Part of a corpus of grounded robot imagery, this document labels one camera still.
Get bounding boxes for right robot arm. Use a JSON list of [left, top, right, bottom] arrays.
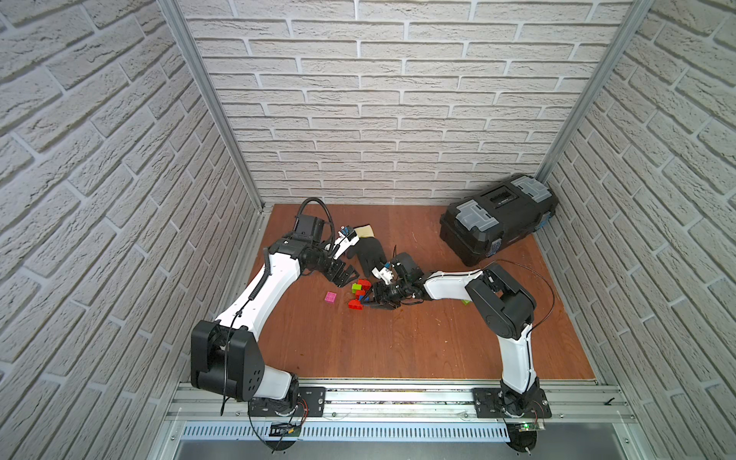
[[361, 253, 540, 406]]

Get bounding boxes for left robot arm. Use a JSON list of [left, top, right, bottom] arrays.
[[191, 214, 358, 408]]

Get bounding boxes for black work glove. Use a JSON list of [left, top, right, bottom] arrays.
[[346, 237, 387, 278]]

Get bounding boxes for black plastic toolbox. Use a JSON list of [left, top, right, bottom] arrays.
[[440, 174, 559, 266]]

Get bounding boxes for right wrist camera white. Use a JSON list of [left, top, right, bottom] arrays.
[[372, 263, 397, 285]]

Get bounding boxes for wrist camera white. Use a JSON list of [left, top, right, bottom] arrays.
[[332, 226, 360, 260], [372, 263, 397, 285]]

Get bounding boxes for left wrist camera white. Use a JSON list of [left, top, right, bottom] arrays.
[[332, 226, 360, 260]]

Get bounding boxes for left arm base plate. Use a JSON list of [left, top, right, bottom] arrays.
[[248, 386, 327, 419]]

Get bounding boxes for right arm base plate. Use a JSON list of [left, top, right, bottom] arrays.
[[471, 386, 552, 419]]

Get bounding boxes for aluminium rail frame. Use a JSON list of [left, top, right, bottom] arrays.
[[149, 379, 647, 459]]

